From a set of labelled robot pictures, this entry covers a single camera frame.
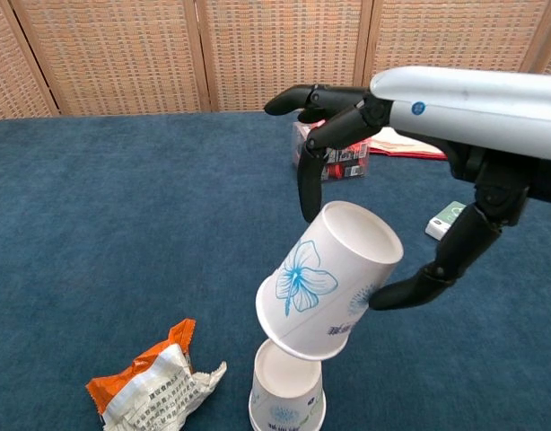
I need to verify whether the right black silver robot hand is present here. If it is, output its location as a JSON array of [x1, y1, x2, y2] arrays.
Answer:
[[264, 66, 551, 312]]

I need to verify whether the white paper cup butterfly print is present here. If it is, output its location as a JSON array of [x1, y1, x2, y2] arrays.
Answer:
[[255, 200, 405, 363]]

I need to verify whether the white paper cup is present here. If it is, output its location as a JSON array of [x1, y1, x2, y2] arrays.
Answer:
[[249, 415, 326, 431], [248, 339, 327, 427]]

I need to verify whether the red certificate folder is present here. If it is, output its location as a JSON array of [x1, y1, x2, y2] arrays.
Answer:
[[368, 127, 450, 162]]

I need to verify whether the green tissue pack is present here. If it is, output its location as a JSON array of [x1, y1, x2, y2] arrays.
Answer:
[[425, 200, 468, 242]]

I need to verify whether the clear plastic box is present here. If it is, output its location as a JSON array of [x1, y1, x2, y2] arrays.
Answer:
[[292, 119, 371, 183]]

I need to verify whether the rattan folding screen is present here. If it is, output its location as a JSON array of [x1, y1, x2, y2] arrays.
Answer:
[[0, 0, 551, 125]]

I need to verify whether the blue felt table cloth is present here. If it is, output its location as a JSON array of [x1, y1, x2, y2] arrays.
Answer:
[[0, 110, 551, 431]]

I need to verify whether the orange white snack wrapper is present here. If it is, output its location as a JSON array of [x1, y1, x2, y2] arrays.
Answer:
[[85, 318, 228, 431]]

